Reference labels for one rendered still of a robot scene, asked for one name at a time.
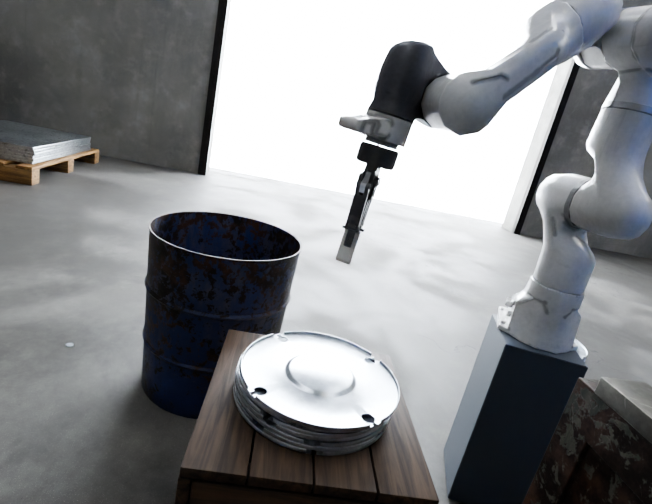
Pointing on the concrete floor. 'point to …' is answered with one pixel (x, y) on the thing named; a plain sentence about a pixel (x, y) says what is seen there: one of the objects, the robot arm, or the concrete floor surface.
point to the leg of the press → (604, 447)
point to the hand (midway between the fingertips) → (348, 245)
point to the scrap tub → (208, 297)
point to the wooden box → (306, 471)
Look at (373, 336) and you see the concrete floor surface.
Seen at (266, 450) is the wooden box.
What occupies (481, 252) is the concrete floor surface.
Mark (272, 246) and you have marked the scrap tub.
